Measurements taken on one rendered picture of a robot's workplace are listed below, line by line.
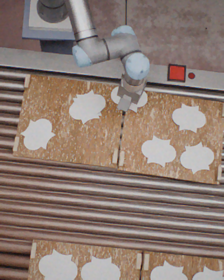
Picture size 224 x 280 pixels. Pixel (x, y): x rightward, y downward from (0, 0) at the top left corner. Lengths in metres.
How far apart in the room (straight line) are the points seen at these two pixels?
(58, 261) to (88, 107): 0.61
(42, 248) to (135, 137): 0.56
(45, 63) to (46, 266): 0.83
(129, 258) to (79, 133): 0.52
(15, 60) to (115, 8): 1.32
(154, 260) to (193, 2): 1.99
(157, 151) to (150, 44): 1.35
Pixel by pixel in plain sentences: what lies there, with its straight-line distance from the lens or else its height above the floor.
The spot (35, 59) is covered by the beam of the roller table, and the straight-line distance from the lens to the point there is 2.10.
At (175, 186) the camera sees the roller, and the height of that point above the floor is 0.92.
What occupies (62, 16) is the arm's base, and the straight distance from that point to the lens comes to 2.18.
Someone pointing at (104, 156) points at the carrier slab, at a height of 0.94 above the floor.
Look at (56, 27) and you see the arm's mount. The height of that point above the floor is 0.90.
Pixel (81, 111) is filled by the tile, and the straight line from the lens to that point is 1.96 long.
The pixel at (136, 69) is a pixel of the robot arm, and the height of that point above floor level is 1.39.
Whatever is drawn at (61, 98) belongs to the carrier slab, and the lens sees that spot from 2.00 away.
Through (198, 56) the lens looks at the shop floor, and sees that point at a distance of 3.21.
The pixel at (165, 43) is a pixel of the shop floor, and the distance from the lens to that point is 3.20.
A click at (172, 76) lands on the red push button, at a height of 0.93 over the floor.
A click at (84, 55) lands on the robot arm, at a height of 1.37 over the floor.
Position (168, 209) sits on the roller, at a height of 0.92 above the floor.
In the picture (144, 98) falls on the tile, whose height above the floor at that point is 1.08.
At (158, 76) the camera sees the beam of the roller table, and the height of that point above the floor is 0.91.
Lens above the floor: 2.81
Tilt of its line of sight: 72 degrees down
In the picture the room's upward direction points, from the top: 12 degrees clockwise
